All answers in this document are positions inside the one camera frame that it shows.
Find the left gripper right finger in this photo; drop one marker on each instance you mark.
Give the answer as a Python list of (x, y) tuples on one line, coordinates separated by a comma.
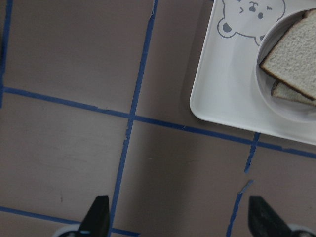
[(263, 221)]

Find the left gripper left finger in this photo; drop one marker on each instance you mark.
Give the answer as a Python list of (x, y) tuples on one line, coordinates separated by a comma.
[(97, 220)]

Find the cream round plate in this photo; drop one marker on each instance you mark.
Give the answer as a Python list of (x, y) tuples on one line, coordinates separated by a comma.
[(289, 110)]

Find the bread slice with brown crust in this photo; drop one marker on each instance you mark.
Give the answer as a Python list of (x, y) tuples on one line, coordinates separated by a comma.
[(292, 60)]

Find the bread slice on plate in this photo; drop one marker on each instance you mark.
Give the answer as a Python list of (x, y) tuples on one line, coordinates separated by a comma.
[(281, 91)]

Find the cream bear tray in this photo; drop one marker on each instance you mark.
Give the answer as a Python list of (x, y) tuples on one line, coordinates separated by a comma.
[(225, 89)]

